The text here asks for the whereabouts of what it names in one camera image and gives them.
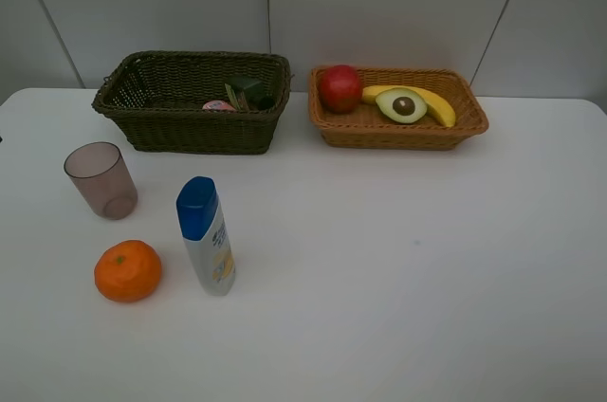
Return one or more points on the dark green bottle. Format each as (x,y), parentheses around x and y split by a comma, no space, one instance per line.
(248,94)

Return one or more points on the red apple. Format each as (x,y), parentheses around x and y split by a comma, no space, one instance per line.
(340,89)

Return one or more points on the white blue shampoo bottle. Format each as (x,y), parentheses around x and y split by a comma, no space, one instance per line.
(205,235)

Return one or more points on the pink soap bottle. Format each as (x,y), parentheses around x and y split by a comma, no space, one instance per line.
(218,105)

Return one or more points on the halved avocado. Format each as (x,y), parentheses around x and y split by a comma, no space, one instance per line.
(402,105)

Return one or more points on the yellow banana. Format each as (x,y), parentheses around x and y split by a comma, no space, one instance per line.
(438,108)

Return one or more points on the orange mandarin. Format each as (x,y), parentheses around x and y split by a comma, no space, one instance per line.
(129,271)

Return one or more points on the translucent pink plastic cup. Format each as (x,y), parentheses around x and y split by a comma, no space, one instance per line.
(99,173)

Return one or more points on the dark brown wicker basket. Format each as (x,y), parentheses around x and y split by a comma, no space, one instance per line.
(157,100)

